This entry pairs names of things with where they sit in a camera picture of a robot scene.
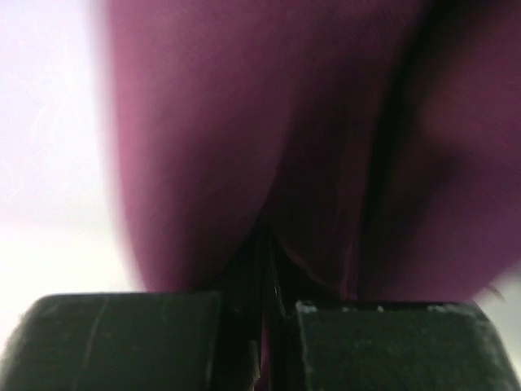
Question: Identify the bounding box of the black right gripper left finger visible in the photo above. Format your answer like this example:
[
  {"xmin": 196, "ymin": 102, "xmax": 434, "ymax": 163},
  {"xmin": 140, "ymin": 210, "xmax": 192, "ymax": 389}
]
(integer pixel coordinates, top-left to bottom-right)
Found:
[{"xmin": 1, "ymin": 235, "xmax": 268, "ymax": 390}]

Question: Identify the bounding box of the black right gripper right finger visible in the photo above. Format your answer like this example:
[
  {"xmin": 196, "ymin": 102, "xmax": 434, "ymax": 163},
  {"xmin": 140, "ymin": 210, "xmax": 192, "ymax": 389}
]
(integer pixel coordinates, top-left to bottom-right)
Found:
[{"xmin": 268, "ymin": 239, "xmax": 520, "ymax": 391}]

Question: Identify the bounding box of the purple cloth mat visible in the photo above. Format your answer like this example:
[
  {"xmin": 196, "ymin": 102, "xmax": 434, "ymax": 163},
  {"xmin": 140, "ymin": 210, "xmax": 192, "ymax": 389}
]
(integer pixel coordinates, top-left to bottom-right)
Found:
[{"xmin": 104, "ymin": 1, "xmax": 520, "ymax": 301}]

